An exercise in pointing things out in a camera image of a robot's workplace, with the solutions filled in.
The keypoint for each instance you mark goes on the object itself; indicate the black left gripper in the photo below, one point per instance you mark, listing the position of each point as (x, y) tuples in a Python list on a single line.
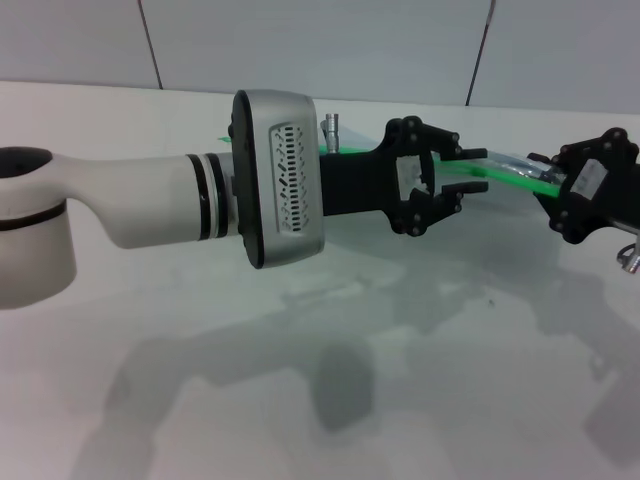
[(355, 182)]

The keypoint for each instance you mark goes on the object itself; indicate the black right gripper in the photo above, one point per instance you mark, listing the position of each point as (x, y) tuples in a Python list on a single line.
[(615, 195)]

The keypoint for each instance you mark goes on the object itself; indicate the clear document bag green zipper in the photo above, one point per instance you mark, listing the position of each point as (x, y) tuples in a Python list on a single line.
[(520, 181)]

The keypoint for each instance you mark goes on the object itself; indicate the green zipper slider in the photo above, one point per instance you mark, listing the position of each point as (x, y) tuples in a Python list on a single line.
[(479, 172)]

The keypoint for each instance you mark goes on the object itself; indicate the metal plug on right gripper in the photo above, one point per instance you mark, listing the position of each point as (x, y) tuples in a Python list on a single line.
[(631, 260)]

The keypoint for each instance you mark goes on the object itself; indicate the metal plug on gripper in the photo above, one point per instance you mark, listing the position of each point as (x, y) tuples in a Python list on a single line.
[(631, 260), (332, 132)]

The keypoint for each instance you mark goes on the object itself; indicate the metal plug on left gripper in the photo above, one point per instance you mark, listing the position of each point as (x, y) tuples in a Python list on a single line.
[(332, 132)]

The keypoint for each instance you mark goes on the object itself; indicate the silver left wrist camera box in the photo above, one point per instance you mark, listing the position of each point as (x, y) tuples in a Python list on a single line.
[(290, 180)]

